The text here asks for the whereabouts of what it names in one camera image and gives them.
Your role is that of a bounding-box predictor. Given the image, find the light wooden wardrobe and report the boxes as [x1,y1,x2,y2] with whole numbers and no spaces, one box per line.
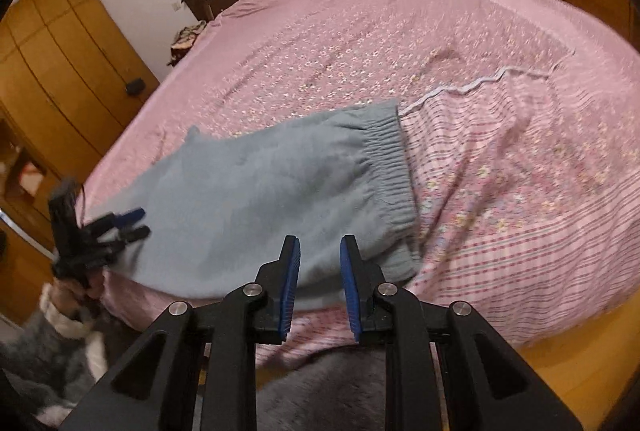
[0,0,161,327]

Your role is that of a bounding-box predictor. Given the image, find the pink floral bed sheet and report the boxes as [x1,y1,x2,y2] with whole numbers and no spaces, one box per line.
[82,0,640,372]

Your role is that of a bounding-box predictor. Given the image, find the pile of clothes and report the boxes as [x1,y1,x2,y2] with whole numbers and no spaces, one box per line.
[170,22,207,49]

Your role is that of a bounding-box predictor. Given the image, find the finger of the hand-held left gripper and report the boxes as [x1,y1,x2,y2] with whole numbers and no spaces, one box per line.
[87,207,146,237]
[95,225,152,258]

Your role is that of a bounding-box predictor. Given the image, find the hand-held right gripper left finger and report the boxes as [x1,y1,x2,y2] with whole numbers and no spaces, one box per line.
[59,235,302,431]

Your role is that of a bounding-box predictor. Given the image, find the grey knit pants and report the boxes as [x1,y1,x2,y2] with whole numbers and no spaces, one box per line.
[82,100,421,314]

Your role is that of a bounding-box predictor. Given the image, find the person's grey fuzzy coat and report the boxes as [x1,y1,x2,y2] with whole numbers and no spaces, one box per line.
[200,343,396,431]

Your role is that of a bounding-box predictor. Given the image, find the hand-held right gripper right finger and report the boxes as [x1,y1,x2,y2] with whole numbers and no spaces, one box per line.
[340,235,585,431]

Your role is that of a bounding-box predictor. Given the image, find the person's left hand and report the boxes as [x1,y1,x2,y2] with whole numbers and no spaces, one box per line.
[52,268,106,307]

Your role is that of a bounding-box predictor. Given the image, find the person's left forearm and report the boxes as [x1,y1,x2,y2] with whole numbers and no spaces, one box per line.
[0,283,108,417]

